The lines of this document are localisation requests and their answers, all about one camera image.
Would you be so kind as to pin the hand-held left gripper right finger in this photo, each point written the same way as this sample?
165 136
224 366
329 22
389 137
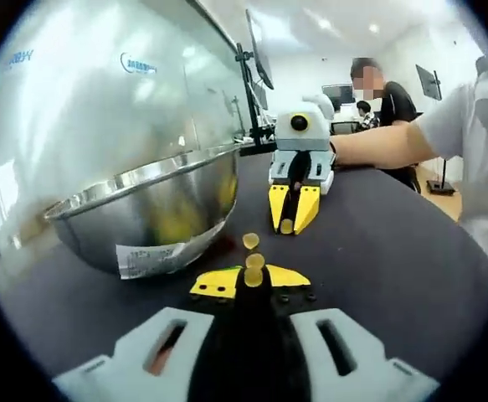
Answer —
344 335

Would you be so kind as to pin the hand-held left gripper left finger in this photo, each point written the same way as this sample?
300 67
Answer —
160 335

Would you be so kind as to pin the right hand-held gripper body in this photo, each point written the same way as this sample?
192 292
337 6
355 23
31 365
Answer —
314 134

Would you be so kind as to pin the yellow gummy candy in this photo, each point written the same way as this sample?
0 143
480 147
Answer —
254 272
250 241
286 226

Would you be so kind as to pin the red gummy candy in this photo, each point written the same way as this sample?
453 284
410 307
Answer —
228 243

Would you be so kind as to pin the steel bowl with paper label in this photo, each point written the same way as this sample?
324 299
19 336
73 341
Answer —
143 218

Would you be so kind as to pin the lit computer screen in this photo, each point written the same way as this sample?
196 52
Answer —
337 93

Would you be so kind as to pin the tilted dark monitor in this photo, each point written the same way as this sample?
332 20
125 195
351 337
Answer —
427 81

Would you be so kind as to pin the black floor stand base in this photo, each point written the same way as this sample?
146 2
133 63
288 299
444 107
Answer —
439 187

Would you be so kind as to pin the operator in white shirt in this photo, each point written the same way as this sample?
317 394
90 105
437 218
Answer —
478 167

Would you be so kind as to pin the glass partition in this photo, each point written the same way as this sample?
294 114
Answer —
101 104

